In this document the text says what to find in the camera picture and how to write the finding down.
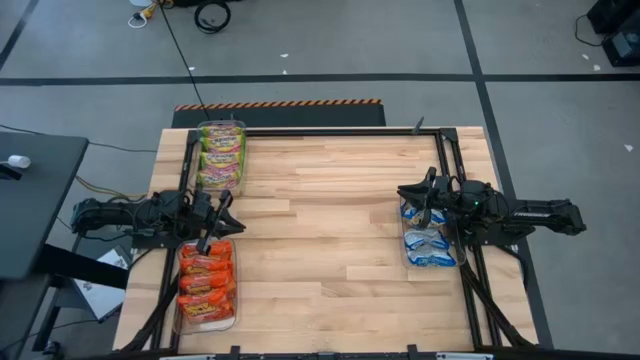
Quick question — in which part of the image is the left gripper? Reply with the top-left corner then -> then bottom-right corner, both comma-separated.
184,189 -> 246,255

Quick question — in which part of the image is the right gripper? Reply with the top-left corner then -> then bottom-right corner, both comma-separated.
397,168 -> 469,229

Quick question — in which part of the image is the blue soy sauce noodle pack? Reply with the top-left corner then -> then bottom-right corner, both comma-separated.
402,204 -> 447,230
407,248 -> 457,268
403,228 -> 450,250

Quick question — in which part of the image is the green chili shrimp noodle pack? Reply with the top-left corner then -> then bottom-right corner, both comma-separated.
197,168 -> 244,190
199,124 -> 245,139
198,151 -> 245,171
199,135 -> 246,154

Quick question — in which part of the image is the orange Maruchan noodle pack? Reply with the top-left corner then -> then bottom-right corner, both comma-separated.
175,289 -> 236,324
178,271 -> 237,295
180,240 -> 235,259
179,255 -> 235,275

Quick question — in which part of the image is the clear plastic bin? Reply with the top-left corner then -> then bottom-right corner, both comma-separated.
398,197 -> 469,270
173,238 -> 240,335
196,119 -> 248,197

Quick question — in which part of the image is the white paper sheet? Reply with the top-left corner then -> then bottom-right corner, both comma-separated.
72,248 -> 132,321

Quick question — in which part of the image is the black mat with striped edge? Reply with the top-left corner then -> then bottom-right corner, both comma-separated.
171,98 -> 387,129

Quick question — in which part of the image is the black desk leg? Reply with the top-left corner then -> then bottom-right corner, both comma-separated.
30,243 -> 132,354

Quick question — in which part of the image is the black desk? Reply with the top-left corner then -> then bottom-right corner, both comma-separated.
0,132 -> 90,281

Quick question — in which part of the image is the black equipment box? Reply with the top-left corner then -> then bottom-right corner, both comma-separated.
587,0 -> 640,35
602,29 -> 640,69

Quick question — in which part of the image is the black aluminium rig frame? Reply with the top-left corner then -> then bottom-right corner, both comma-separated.
117,127 -> 544,360

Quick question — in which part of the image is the long black floor cable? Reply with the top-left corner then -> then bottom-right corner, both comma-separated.
157,0 -> 214,124

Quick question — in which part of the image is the black cable coil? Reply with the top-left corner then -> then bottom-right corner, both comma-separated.
193,0 -> 232,35

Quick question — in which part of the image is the white cable with plug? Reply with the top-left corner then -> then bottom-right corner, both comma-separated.
127,1 -> 157,30

